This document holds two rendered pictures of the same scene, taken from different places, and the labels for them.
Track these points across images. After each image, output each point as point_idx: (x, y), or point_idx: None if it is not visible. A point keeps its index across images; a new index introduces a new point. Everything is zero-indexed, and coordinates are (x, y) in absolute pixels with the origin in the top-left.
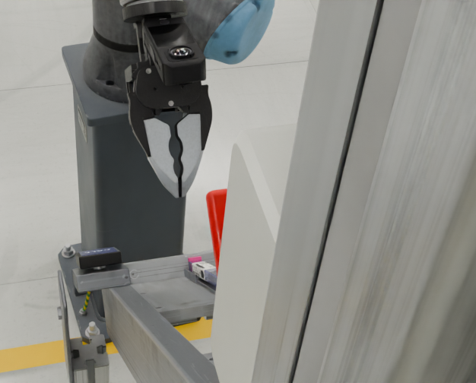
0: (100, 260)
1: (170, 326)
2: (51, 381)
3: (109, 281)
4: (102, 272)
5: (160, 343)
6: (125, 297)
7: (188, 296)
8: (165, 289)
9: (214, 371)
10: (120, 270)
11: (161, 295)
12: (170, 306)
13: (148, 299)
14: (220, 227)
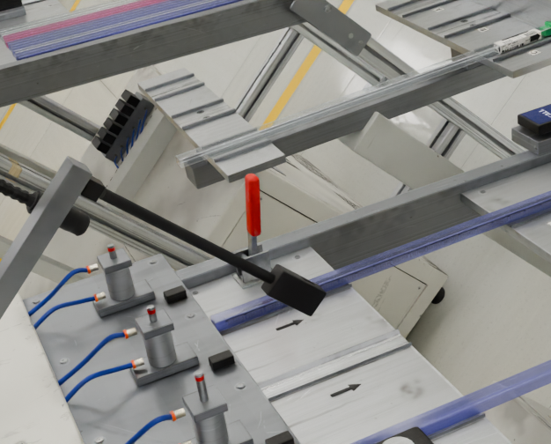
0: (527, 125)
1: (348, 220)
2: None
3: (527, 144)
4: (524, 135)
5: (298, 229)
6: (476, 170)
7: (529, 193)
8: None
9: (216, 265)
10: (532, 141)
11: (543, 177)
12: (486, 196)
13: (527, 175)
14: (246, 196)
